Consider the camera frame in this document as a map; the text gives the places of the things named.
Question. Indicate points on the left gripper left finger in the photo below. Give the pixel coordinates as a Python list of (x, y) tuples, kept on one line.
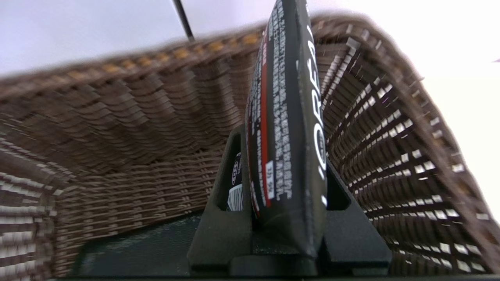
[(226, 230)]

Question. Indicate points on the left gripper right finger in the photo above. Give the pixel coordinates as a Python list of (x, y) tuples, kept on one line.
[(351, 234)]

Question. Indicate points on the black face wash tube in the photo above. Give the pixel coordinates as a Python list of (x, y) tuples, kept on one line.
[(289, 136)]

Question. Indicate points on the dark brown wicker basket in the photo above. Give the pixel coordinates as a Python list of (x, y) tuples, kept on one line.
[(136, 128)]

